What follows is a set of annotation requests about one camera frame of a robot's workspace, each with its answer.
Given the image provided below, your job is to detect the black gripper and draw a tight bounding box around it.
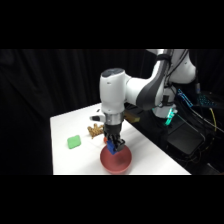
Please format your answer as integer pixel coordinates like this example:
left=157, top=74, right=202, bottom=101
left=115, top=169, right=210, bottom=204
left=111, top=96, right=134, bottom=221
left=103, top=123, right=126, bottom=153

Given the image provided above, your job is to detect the blue cube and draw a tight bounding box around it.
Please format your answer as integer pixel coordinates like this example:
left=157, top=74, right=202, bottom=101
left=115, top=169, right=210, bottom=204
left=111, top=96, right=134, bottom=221
left=106, top=140, right=118, bottom=155

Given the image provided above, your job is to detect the pink bowl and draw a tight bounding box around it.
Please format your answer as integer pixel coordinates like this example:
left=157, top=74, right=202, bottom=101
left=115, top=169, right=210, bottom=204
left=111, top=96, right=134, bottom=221
left=100, top=144, right=133, bottom=175

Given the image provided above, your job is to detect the brown toy figure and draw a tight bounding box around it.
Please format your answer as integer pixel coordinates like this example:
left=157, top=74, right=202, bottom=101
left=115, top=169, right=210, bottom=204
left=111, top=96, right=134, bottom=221
left=87, top=123, right=105, bottom=139

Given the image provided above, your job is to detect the tan wrist box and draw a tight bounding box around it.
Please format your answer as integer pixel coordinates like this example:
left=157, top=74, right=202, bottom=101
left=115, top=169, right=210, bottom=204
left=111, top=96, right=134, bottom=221
left=124, top=111, right=141, bottom=124

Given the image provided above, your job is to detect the black robot stand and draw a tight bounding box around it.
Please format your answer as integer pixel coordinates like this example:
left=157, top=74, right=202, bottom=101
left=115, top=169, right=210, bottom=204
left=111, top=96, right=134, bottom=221
left=123, top=103, right=181, bottom=151

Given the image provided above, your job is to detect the green rounded block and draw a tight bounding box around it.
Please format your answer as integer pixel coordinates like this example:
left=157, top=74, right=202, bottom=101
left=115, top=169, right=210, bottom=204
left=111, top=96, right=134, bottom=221
left=66, top=134, right=82, bottom=150

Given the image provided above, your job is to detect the black case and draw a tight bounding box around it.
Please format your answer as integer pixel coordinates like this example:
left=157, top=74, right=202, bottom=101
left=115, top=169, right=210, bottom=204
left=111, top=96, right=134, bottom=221
left=166, top=123, right=204, bottom=156

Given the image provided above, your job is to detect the black curtain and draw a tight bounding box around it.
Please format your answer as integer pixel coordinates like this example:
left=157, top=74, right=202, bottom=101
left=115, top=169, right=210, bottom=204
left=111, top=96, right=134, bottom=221
left=0, top=49, right=224, bottom=175

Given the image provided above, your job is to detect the teal electronics box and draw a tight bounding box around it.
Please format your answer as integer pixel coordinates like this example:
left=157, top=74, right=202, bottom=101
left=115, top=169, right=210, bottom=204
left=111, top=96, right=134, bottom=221
left=196, top=92, right=215, bottom=108

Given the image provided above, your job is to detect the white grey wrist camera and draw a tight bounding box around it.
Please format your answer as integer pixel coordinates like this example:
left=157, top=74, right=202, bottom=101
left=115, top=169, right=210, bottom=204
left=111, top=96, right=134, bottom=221
left=89, top=113, right=105, bottom=123

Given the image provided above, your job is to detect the blue metal bracket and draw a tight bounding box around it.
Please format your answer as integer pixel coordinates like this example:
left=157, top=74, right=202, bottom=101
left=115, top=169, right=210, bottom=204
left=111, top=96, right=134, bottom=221
left=176, top=88, right=194, bottom=108

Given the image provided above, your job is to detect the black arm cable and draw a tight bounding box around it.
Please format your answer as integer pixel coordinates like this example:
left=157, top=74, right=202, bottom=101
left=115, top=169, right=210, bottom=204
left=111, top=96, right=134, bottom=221
left=164, top=49, right=188, bottom=101

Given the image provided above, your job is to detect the yellow cable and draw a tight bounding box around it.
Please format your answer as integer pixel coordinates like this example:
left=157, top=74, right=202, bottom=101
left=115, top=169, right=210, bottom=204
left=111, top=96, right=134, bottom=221
left=208, top=107, right=218, bottom=133

